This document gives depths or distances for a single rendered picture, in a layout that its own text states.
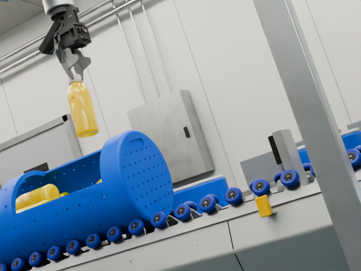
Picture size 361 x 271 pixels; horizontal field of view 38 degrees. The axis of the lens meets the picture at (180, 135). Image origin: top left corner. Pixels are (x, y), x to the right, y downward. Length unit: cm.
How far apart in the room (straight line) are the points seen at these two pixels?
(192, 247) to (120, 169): 28
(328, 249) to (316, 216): 8
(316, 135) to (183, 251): 54
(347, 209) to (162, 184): 73
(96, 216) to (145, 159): 22
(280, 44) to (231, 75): 387
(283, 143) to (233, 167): 356
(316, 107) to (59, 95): 496
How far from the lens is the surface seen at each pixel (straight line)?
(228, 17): 496
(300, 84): 100
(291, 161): 132
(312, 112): 99
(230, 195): 132
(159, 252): 141
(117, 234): 148
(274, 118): 474
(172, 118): 485
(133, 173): 146
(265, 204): 123
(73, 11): 161
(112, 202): 144
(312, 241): 125
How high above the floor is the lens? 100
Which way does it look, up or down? 6 degrees up
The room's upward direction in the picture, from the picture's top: 18 degrees counter-clockwise
